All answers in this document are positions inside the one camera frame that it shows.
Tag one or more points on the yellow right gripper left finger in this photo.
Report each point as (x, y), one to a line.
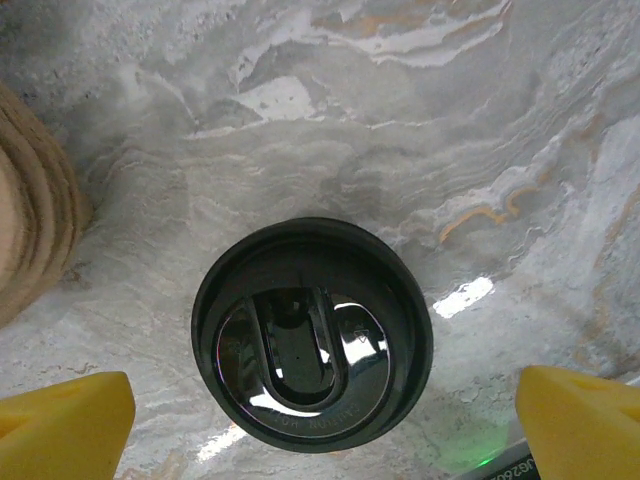
(60, 430)

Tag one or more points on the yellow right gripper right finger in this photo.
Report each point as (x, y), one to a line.
(585, 430)

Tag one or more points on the stack of pulp cup carriers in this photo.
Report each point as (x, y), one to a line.
(35, 210)

